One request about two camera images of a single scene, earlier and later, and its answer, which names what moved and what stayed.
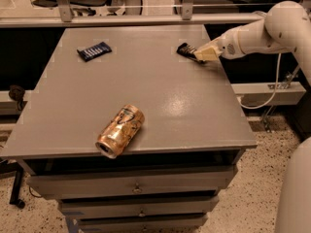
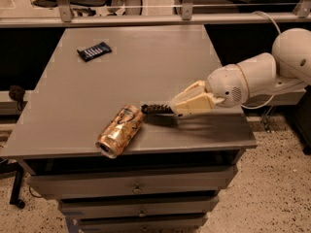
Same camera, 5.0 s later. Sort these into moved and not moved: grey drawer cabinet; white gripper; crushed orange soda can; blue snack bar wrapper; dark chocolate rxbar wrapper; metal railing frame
Moved: white gripper; dark chocolate rxbar wrapper
Not moved: grey drawer cabinet; metal railing frame; blue snack bar wrapper; crushed orange soda can
